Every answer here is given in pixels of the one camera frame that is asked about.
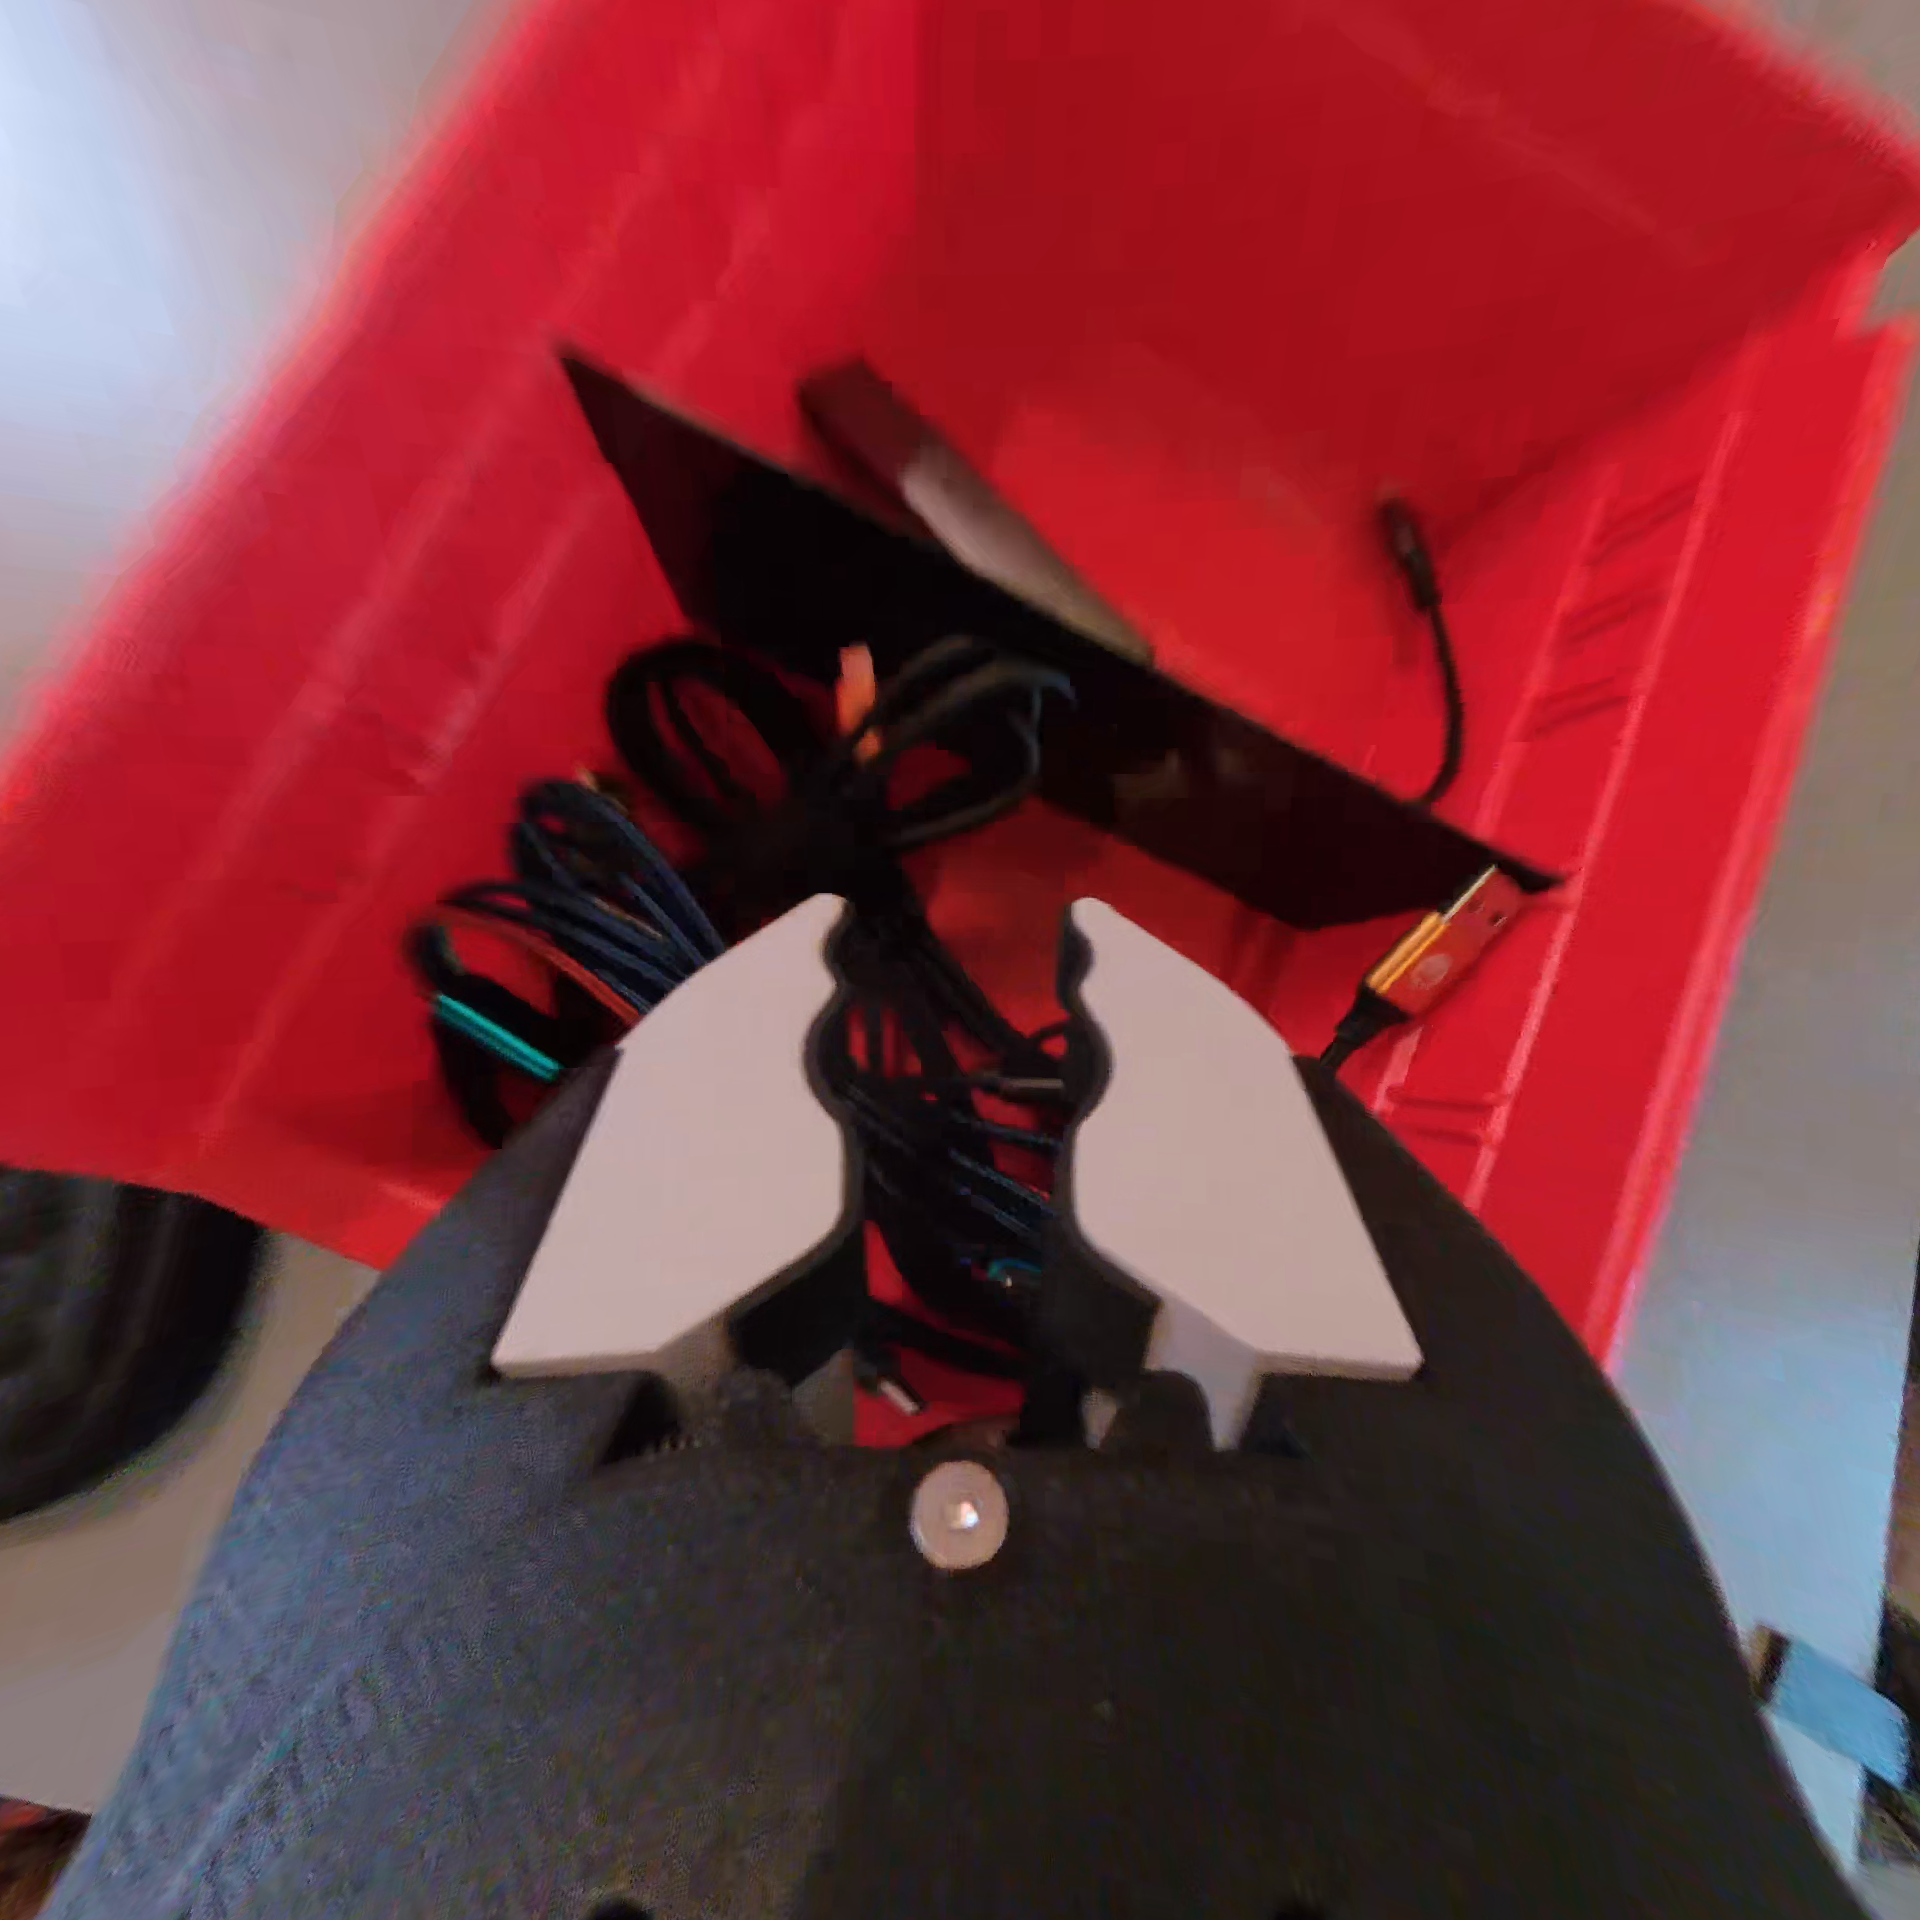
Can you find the red plastic bin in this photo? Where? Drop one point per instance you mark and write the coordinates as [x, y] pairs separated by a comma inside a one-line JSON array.
[[1201, 225]]

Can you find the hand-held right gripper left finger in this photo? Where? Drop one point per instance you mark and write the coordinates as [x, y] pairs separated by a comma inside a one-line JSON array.
[[704, 1141]]

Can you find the black bin divider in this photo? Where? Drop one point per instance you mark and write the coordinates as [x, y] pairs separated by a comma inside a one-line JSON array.
[[1201, 781]]

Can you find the black honeycomb foam pad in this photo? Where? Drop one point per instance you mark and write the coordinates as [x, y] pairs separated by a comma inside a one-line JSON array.
[[89, 1350]]

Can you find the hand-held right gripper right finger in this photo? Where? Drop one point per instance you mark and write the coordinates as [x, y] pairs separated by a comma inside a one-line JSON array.
[[1229, 1155]]

